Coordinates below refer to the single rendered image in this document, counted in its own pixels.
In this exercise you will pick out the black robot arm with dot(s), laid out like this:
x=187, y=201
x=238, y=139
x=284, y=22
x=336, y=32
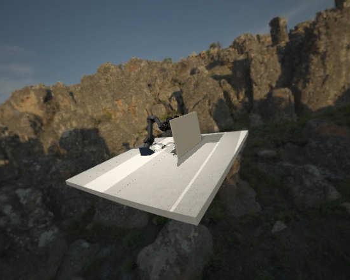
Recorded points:
x=148, y=141

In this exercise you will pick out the beige wall panel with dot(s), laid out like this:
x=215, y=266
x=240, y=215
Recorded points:
x=186, y=132

